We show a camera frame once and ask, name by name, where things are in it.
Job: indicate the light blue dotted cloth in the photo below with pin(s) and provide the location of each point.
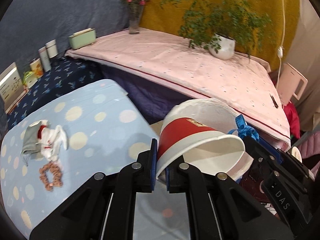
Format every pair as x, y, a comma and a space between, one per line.
105, 132

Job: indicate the pink floral tablecloth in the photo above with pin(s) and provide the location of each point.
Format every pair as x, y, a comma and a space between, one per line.
241, 82

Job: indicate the red white paper cup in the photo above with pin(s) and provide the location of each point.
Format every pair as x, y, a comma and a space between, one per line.
209, 149

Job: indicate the dark blue floral cloth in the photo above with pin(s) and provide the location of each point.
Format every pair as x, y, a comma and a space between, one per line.
66, 75

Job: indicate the white crumpled glove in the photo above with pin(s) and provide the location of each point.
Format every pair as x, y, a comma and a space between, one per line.
51, 140

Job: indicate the red fabric item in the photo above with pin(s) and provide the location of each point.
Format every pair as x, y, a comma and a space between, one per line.
293, 119

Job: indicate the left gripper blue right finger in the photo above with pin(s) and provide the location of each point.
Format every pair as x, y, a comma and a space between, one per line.
168, 178

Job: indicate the glass vase pink flowers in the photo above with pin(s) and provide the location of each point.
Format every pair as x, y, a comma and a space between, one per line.
135, 12

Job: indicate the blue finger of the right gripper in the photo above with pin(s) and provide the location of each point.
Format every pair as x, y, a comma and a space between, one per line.
272, 151

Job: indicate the yellow orange small can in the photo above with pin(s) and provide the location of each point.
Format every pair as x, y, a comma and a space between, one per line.
36, 67

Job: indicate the tall white tube bottle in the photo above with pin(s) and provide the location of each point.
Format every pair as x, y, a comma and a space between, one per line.
44, 59

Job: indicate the green potted plant white pot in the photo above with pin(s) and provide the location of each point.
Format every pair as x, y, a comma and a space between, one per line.
206, 22

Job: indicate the mustard yellow blanket backdrop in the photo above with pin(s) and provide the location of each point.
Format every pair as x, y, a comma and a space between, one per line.
283, 13

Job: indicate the blue ribbon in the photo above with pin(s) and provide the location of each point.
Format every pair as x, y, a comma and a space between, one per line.
243, 129

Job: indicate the green white small packet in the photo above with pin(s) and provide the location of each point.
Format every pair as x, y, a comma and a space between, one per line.
29, 79

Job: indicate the white open gift box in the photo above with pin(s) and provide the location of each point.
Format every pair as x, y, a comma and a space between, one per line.
12, 88

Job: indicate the white round jar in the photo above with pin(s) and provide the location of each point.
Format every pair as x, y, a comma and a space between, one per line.
51, 48

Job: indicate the grey face mask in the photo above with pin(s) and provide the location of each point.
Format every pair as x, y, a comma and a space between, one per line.
31, 144

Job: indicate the mint green tissue box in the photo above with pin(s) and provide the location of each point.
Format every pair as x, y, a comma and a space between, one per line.
82, 38

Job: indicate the blue grey blanket backdrop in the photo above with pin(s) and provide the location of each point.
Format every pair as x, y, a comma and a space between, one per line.
28, 25

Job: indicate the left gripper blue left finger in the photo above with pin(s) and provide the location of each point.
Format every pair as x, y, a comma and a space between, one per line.
153, 163

